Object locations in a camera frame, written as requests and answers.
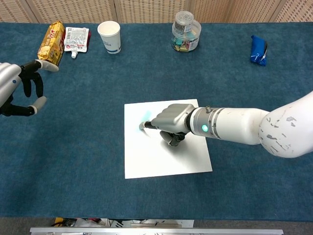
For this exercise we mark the yellow-orange sponge block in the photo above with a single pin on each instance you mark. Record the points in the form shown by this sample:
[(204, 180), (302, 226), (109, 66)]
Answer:
[(58, 221)]

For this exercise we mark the small clear round container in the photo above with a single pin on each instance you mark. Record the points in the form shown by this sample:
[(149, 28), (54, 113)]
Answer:
[(184, 18)]

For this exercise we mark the white paper cup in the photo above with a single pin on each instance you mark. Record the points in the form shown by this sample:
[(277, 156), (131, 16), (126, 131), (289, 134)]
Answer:
[(111, 39)]

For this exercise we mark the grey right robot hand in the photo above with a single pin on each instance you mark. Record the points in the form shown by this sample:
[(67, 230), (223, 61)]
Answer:
[(173, 117)]

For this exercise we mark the white square board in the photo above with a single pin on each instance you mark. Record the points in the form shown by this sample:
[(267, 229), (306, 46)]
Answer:
[(146, 159)]

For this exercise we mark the woven wooden folding screen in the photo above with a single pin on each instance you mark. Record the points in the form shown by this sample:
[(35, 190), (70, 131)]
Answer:
[(80, 9)]

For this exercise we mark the light blue paper strip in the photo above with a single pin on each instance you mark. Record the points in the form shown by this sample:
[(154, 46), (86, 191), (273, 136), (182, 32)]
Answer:
[(147, 115)]

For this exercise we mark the white spouted drink pouch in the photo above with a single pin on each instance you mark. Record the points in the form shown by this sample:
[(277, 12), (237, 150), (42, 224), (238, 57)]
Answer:
[(75, 39)]

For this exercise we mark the blue snack packet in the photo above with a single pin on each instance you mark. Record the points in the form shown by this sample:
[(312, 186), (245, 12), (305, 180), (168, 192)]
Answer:
[(256, 50)]

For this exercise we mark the aluminium profile rail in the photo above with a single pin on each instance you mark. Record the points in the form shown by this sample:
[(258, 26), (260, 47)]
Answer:
[(156, 231)]

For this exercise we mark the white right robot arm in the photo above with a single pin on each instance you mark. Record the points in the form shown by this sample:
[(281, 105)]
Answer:
[(239, 124)]

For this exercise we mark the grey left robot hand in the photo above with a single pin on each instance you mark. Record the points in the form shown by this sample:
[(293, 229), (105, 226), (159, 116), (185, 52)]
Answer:
[(7, 80)]

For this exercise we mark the teal felt table cover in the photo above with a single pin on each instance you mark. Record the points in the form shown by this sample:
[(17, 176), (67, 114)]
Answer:
[(85, 147)]

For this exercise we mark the gold snack packet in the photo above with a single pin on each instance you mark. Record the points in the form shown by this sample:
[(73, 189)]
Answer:
[(50, 44)]

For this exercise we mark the clear plastic candy jar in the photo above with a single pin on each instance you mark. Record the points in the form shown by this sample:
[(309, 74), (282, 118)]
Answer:
[(185, 41)]

